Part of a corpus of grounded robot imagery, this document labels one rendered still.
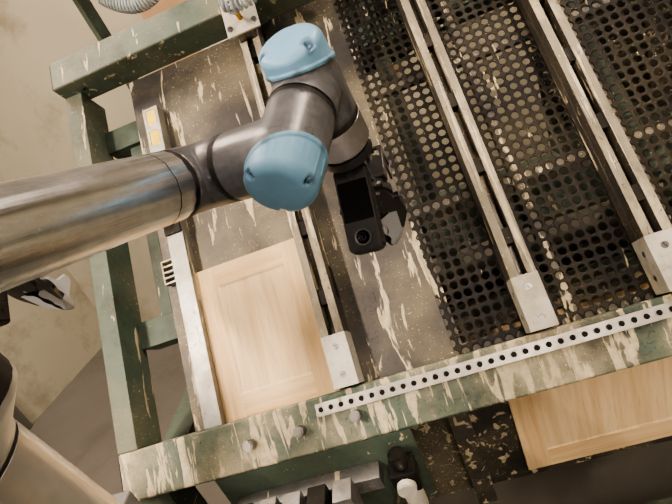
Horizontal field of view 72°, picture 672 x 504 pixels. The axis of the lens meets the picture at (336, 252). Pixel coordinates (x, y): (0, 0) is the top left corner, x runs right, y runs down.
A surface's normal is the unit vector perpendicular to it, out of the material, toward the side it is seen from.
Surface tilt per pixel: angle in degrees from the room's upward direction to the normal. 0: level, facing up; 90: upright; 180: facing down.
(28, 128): 90
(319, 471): 90
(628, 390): 90
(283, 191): 117
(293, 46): 27
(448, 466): 90
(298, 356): 51
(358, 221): 60
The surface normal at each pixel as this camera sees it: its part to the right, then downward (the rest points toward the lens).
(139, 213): 0.90, 0.25
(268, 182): -0.15, 0.84
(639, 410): -0.01, 0.43
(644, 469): -0.36, -0.84
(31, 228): 0.87, -0.11
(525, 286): -0.24, -0.19
